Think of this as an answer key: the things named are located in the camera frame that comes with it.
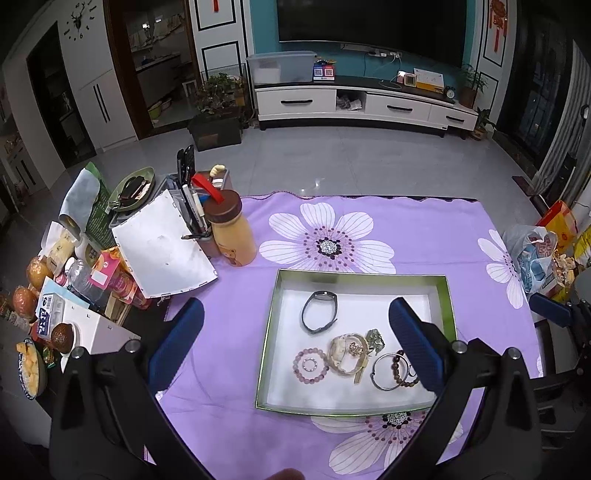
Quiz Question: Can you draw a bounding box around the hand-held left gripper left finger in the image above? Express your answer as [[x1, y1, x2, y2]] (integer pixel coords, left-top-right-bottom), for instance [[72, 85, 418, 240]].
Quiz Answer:
[[48, 298, 206, 480]]

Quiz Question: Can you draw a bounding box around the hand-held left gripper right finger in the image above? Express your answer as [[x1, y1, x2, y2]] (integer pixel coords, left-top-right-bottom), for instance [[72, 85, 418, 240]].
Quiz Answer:
[[381, 296, 543, 480]]

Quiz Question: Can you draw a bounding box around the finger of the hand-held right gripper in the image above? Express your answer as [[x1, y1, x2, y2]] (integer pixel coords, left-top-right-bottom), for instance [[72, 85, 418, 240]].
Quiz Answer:
[[534, 369, 591, 407], [529, 293, 591, 326]]

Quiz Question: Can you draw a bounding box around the brown wooden bead bracelet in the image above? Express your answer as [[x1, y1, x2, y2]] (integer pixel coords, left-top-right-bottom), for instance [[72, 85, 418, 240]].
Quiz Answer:
[[392, 351, 422, 389]]

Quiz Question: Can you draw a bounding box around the green jade pendant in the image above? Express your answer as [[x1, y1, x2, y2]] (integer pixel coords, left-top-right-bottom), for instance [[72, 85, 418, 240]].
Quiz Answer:
[[365, 328, 389, 356]]

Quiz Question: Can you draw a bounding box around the silver bangle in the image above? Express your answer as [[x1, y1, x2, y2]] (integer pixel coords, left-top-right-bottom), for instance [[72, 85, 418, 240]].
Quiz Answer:
[[372, 353, 411, 392]]

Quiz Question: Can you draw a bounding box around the cream wrist watch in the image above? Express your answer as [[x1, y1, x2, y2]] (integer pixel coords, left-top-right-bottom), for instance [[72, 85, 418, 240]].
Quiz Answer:
[[327, 332, 371, 385]]

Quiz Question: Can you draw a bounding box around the black smart band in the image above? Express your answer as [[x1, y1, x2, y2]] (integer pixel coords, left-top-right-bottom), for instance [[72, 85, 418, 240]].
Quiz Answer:
[[301, 291, 339, 334]]

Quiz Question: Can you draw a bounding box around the green cardboard box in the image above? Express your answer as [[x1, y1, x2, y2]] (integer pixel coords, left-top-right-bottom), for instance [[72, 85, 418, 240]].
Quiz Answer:
[[255, 269, 458, 417]]

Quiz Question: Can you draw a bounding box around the pink bead bracelet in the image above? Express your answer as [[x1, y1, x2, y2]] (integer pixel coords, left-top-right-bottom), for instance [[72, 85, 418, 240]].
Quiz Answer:
[[292, 348, 329, 382]]

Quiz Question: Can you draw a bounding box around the purple floral blanket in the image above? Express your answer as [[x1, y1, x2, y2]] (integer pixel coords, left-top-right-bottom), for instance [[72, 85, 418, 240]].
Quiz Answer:
[[143, 191, 546, 480]]

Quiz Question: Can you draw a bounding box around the white plastic bag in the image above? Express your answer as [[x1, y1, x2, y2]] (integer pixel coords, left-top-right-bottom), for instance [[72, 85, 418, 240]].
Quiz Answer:
[[502, 224, 559, 294]]

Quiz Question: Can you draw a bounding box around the yellow red gift box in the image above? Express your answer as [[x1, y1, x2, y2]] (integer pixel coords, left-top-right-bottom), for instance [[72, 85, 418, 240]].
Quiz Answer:
[[536, 199, 591, 303]]

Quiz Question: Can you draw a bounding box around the white plastic panel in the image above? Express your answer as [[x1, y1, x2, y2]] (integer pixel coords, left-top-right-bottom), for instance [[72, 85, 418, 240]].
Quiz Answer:
[[111, 188, 219, 300]]

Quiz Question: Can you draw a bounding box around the pink snack pack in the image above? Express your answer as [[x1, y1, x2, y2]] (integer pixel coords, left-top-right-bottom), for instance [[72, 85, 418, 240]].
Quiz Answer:
[[90, 247, 152, 311]]

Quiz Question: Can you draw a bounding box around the clear water bottle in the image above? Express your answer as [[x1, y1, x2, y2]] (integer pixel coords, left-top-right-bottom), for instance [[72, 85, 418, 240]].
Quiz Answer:
[[65, 258, 114, 309]]

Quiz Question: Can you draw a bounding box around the brown round coconut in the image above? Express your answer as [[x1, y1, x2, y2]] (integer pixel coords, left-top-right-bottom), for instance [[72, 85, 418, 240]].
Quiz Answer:
[[51, 323, 77, 352]]

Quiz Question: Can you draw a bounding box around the yellow bottle brown lid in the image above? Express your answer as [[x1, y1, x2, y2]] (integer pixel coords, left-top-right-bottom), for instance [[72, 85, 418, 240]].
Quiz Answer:
[[191, 171, 258, 267]]

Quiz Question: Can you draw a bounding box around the blue white carton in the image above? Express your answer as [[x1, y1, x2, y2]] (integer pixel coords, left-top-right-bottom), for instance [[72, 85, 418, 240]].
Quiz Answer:
[[36, 291, 66, 341]]

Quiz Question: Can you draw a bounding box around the pen holder with pens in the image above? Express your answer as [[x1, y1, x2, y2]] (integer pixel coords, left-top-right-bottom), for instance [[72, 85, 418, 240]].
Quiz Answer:
[[166, 145, 218, 259]]

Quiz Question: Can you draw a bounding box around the green packet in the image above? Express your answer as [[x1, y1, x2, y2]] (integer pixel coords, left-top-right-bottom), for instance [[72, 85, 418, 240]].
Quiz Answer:
[[85, 161, 122, 250]]

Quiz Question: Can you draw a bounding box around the bowl of yellow food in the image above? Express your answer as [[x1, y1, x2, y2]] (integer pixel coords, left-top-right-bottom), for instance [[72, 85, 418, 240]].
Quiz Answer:
[[16, 339, 49, 401]]

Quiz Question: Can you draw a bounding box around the green plate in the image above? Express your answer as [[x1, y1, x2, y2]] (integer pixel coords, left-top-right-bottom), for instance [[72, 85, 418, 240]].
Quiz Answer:
[[108, 167, 157, 212]]

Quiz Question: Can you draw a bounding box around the striped curtain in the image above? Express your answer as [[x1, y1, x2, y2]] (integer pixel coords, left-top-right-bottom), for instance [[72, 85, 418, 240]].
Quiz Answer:
[[536, 41, 591, 204]]

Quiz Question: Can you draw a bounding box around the pale rolled cloth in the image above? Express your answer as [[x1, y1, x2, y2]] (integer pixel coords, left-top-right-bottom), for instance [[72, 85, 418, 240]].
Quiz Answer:
[[59, 168, 100, 227]]

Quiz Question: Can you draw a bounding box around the small floor potted plant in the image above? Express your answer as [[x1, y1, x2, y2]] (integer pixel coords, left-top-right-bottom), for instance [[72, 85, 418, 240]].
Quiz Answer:
[[471, 108, 497, 141]]

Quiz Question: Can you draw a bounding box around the potted plant in brown pot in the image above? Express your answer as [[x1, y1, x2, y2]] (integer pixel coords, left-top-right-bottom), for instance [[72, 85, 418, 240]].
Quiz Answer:
[[459, 64, 488, 109]]

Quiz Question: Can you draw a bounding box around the large leafy potted plant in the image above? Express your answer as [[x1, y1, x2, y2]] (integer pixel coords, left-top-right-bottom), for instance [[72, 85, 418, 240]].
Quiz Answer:
[[188, 73, 247, 151]]

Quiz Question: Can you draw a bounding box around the white tall cabinet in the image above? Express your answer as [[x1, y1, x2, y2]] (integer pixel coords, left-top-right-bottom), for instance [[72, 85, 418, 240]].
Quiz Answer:
[[74, 69, 139, 153]]

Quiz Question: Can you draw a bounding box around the yellow white desk calendar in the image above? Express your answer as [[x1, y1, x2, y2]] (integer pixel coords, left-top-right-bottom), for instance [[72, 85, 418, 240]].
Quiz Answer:
[[413, 68, 445, 90]]

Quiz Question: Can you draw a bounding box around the white TV cabinet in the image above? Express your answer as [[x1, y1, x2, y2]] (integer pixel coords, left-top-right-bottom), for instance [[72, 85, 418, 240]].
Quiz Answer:
[[254, 74, 479, 137]]

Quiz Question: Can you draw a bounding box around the clear plastic storage bin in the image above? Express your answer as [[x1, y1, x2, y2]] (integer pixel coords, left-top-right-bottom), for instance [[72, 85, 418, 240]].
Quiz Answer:
[[247, 52, 318, 85]]

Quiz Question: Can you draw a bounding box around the black television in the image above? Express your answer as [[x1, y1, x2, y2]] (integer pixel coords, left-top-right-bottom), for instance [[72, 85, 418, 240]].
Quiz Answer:
[[276, 0, 465, 68]]

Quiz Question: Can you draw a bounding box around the deer wall clock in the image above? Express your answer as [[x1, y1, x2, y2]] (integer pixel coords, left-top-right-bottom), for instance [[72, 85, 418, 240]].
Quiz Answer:
[[62, 2, 95, 40]]

